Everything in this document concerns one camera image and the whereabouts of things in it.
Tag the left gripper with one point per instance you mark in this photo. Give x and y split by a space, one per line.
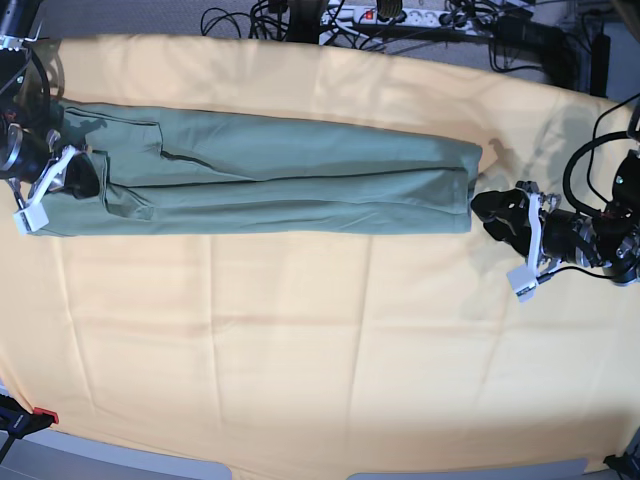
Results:
566 237

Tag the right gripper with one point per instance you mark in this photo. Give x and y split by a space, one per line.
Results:
26 157

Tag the green T-shirt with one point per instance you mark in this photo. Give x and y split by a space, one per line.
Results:
164 171

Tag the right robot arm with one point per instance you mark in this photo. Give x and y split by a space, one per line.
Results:
34 130

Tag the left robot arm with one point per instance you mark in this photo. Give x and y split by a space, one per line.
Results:
617 223

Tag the black equipment box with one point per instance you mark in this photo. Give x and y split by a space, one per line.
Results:
546 42

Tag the yellow tablecloth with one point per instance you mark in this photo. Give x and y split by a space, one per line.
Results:
312 355

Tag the white power strip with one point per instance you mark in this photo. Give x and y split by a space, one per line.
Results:
359 15

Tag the blue red clamp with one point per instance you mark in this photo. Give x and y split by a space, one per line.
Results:
18 422

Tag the black corner clamp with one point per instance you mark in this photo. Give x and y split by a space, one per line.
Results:
626 466

